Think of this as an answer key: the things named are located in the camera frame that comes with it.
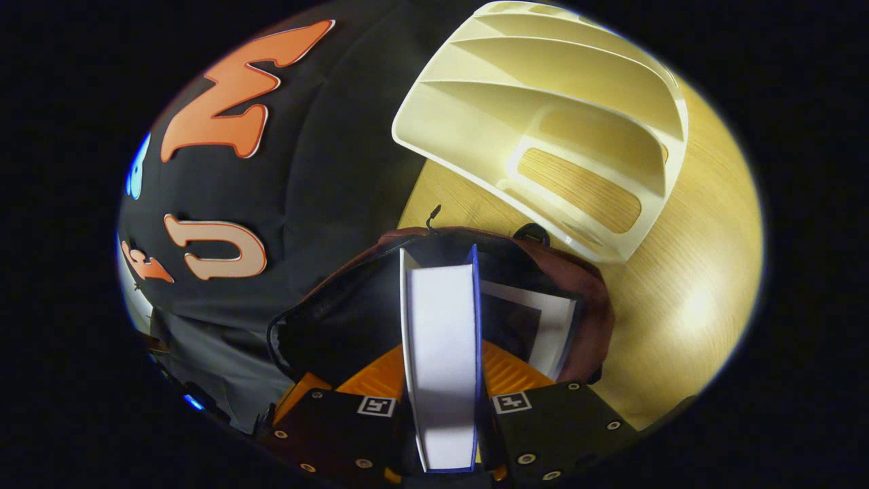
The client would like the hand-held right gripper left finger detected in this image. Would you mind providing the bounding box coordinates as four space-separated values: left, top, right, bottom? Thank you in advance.
261 343 408 486

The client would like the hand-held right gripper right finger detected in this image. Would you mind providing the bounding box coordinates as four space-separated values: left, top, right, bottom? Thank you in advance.
482 340 639 484

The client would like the maroon and black schoolbag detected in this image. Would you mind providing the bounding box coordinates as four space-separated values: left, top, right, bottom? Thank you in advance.
266 226 615 391

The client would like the grey cover book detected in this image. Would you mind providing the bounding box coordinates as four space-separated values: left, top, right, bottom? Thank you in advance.
479 278 579 382

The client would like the dark blue cover book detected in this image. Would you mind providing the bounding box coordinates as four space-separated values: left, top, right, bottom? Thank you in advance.
399 244 484 474

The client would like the white plastic bookshelf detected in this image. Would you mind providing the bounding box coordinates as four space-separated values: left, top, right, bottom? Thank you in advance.
392 0 690 264

